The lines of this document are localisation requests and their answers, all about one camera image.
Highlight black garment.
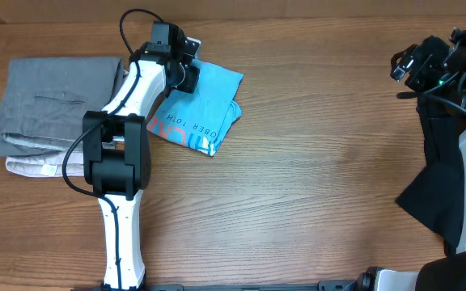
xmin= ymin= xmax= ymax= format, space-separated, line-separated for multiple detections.
xmin=396 ymin=97 xmax=464 ymax=257

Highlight folded grey trousers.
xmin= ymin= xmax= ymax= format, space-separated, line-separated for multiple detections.
xmin=0 ymin=57 xmax=124 ymax=157

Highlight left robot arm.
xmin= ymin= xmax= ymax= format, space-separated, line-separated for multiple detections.
xmin=83 ymin=38 xmax=201 ymax=290

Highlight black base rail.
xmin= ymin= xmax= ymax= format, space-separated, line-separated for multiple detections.
xmin=70 ymin=279 xmax=363 ymax=291

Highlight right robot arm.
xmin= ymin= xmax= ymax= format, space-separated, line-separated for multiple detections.
xmin=319 ymin=28 xmax=466 ymax=290

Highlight folded beige trousers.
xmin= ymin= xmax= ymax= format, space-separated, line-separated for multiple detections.
xmin=4 ymin=69 xmax=132 ymax=179

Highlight light blue printed t-shirt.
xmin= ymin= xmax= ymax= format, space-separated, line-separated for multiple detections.
xmin=147 ymin=60 xmax=244 ymax=156

